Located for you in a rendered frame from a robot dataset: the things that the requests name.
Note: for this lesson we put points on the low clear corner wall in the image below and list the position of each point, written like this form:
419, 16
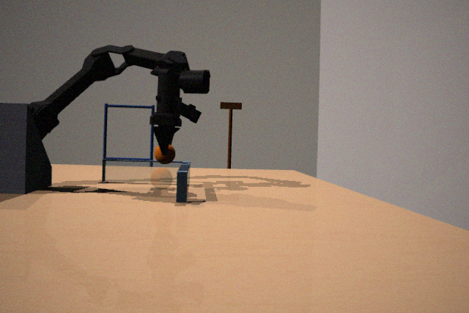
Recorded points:
124, 171

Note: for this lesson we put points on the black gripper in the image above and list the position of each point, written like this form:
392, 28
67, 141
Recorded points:
165, 119

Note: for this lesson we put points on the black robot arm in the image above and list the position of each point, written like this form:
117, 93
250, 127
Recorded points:
171, 68

